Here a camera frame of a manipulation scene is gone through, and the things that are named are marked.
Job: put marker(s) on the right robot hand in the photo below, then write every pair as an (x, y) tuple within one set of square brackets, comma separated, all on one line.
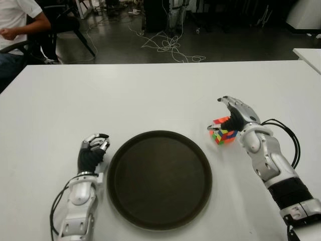
[(244, 113)]

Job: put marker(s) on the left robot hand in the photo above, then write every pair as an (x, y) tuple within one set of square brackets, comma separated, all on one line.
[(89, 158)]

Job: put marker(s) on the multicoloured Rubik's cube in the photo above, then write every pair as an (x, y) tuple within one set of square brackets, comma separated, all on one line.
[(225, 136)]

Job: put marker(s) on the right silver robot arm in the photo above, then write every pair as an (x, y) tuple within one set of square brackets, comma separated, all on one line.
[(265, 155)]

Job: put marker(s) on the round dark brown plate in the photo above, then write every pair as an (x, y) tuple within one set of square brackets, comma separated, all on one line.
[(160, 180)]

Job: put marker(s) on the adjacent white table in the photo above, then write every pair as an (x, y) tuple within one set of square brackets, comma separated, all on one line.
[(311, 57)]

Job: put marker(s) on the silver metal stand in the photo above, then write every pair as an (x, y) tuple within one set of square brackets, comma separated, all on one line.
[(264, 17)]

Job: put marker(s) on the black wheeled rack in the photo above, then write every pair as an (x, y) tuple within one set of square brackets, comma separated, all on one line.
[(213, 15)]

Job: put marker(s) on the white cabinet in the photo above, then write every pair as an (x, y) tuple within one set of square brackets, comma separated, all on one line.
[(303, 15)]

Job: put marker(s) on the black cabinet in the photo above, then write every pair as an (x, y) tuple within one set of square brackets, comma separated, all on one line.
[(155, 15)]

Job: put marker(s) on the black chair with armrest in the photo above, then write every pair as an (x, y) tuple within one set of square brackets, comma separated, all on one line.
[(17, 44)]

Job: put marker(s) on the black wooden chair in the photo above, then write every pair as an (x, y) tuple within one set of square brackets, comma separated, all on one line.
[(67, 22)]

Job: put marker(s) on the white power strip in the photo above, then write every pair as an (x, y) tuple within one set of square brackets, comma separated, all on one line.
[(134, 11)]

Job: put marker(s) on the person in white shirt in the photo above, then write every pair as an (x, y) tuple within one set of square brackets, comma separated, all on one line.
[(12, 15)]

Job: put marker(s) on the white desk frame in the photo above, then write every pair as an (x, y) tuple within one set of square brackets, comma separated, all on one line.
[(81, 10)]

